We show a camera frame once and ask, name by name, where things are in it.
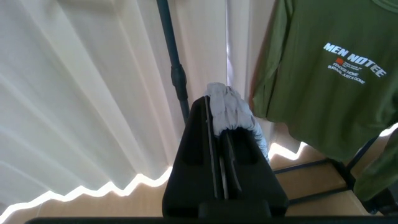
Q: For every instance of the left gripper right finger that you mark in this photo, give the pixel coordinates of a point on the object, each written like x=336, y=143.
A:
x=248, y=177

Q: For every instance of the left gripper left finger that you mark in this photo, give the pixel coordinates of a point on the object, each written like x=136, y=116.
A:
x=192, y=168

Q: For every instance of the pale grey garment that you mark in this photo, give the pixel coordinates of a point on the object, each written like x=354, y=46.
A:
x=227, y=105

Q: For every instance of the green printed shirt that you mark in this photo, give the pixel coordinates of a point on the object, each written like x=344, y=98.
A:
x=311, y=93

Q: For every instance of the black clothes rack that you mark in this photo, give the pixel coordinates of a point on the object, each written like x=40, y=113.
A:
x=178, y=77

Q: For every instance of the beige curtain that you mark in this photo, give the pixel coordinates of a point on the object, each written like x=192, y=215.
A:
x=77, y=93

